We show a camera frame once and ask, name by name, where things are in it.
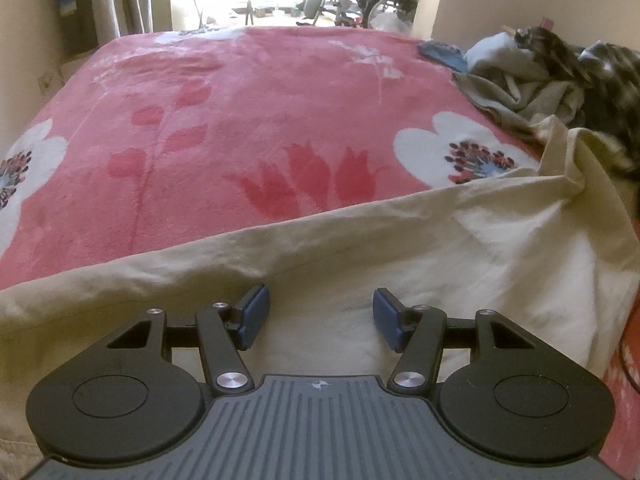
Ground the grey-green garment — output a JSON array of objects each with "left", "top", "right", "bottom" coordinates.
[{"left": 452, "top": 32, "right": 591, "bottom": 141}]

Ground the blue cloth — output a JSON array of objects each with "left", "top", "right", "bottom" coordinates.
[{"left": 417, "top": 40, "right": 468, "bottom": 73}]

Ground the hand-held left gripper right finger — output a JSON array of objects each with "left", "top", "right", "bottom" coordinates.
[{"left": 372, "top": 287, "right": 538, "bottom": 398}]

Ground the pink floral blanket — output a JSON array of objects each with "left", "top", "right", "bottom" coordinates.
[{"left": 0, "top": 25, "right": 640, "bottom": 480}]

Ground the dark cabinet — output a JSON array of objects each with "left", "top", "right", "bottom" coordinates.
[{"left": 55, "top": 0, "right": 98, "bottom": 58}]

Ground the dark patterned garment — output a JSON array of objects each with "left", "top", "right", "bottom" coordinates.
[{"left": 515, "top": 25, "right": 640, "bottom": 181}]

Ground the cream cloth garment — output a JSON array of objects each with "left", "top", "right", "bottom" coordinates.
[{"left": 0, "top": 115, "right": 638, "bottom": 480}]

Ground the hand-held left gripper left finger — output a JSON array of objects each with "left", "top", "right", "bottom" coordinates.
[{"left": 105, "top": 284, "right": 271, "bottom": 397}]

